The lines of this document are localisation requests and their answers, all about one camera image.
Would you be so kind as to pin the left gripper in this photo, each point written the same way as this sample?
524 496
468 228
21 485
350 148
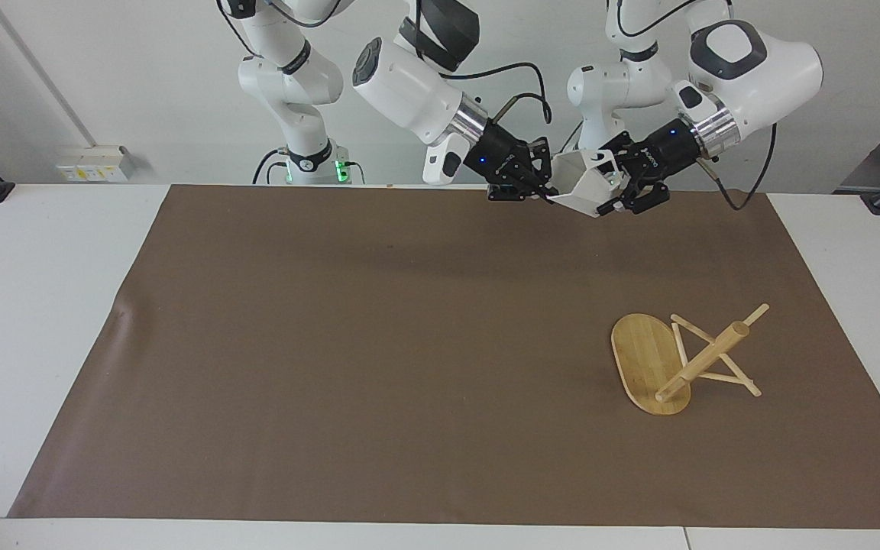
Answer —
669 149

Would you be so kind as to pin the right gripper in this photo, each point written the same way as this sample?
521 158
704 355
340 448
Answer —
501 156

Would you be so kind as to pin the white angular cup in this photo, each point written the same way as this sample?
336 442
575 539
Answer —
581 183

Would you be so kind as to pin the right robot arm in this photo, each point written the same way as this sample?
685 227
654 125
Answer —
409 88

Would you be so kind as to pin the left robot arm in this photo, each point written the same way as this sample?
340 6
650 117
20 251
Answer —
761 72

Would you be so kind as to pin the wooden cup rack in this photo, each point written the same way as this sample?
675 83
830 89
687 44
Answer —
650 359

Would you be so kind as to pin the white wall socket strip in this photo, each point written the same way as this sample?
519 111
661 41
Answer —
92 164

